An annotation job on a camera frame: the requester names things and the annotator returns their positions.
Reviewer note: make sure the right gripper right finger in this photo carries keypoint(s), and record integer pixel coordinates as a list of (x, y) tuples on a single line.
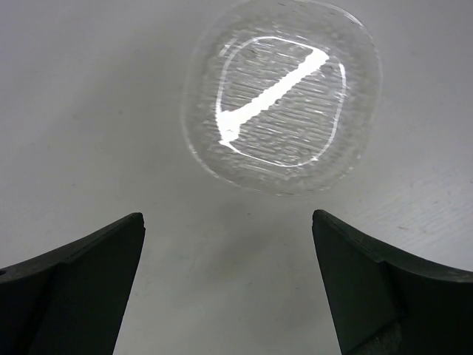
[(384, 300)]

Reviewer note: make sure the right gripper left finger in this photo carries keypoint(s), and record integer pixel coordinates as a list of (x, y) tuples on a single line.
[(72, 300)]

